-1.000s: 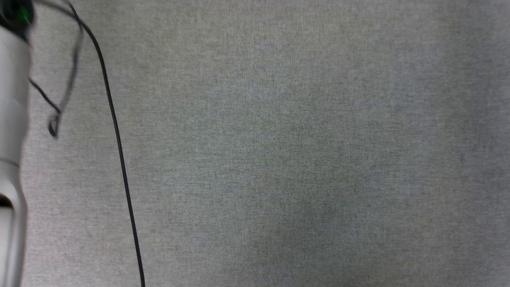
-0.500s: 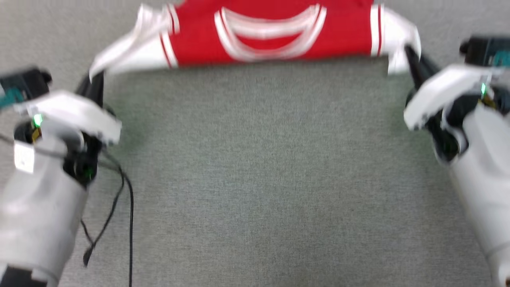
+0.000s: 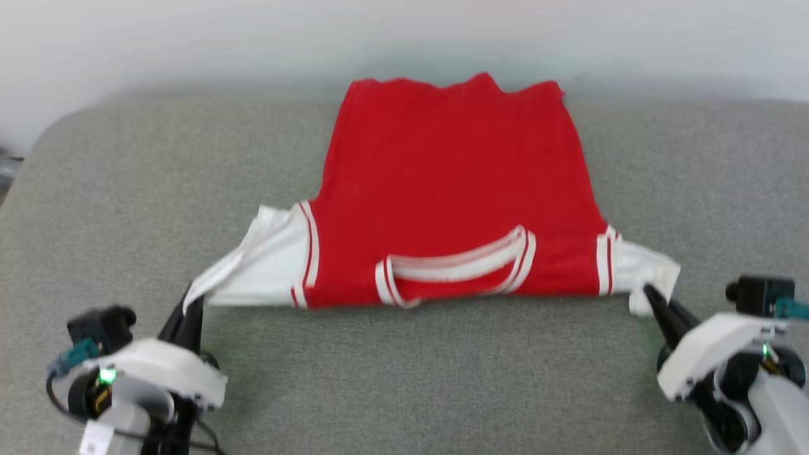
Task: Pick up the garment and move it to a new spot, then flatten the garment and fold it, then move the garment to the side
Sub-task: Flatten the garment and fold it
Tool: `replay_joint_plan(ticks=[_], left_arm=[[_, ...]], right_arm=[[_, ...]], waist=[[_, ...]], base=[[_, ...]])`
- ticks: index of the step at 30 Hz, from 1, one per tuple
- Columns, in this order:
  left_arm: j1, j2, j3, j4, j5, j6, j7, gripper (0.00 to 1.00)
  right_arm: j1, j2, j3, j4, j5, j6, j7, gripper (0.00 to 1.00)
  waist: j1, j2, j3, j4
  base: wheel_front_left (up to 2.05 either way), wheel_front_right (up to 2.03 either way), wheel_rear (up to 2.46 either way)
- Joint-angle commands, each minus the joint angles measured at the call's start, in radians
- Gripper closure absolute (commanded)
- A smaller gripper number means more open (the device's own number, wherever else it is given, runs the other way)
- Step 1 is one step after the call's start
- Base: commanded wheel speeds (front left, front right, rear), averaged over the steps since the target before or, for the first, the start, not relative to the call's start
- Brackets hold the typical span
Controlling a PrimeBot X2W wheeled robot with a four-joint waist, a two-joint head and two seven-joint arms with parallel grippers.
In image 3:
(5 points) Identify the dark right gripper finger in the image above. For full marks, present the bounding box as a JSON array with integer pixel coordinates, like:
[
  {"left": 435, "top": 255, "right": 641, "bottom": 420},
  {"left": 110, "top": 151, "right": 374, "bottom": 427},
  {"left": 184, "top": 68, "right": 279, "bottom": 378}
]
[
  {"left": 642, "top": 284, "right": 686, "bottom": 349},
  {"left": 669, "top": 298, "right": 702, "bottom": 334}
]

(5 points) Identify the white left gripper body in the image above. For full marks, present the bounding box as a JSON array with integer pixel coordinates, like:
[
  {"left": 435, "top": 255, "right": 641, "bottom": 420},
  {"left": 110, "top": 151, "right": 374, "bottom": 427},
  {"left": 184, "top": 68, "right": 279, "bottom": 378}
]
[{"left": 81, "top": 337, "right": 228, "bottom": 413}]

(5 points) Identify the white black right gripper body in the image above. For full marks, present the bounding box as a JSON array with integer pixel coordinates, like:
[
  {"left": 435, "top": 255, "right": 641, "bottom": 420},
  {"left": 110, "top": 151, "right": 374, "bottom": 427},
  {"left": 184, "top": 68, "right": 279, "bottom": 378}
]
[{"left": 656, "top": 312, "right": 792, "bottom": 403}]

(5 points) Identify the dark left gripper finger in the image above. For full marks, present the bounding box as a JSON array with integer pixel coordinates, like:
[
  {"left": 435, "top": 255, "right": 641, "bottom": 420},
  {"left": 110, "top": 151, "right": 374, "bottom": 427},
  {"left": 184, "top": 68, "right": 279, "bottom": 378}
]
[
  {"left": 157, "top": 296, "right": 192, "bottom": 347},
  {"left": 187, "top": 292, "right": 208, "bottom": 356}
]

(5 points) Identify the red white jersey garment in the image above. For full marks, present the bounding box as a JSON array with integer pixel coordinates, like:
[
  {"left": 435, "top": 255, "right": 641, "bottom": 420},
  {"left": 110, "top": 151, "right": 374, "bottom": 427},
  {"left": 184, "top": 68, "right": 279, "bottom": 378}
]
[{"left": 182, "top": 71, "right": 682, "bottom": 318}]

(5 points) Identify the teal left camera connector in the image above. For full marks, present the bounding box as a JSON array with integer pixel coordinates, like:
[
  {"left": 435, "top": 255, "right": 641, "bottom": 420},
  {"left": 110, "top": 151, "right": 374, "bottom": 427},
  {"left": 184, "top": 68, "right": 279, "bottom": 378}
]
[{"left": 53, "top": 340, "right": 103, "bottom": 377}]

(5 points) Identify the teal camera connector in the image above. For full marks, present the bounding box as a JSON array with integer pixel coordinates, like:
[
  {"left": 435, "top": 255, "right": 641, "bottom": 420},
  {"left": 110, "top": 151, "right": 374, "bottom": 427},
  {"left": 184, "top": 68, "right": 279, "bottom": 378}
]
[
  {"left": 774, "top": 296, "right": 809, "bottom": 320},
  {"left": 53, "top": 340, "right": 103, "bottom": 377}
]

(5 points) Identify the teal right camera connector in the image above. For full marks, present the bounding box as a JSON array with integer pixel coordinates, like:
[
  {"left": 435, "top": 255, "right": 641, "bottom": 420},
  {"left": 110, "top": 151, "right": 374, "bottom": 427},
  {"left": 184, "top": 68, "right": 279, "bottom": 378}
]
[{"left": 774, "top": 296, "right": 809, "bottom": 320}]

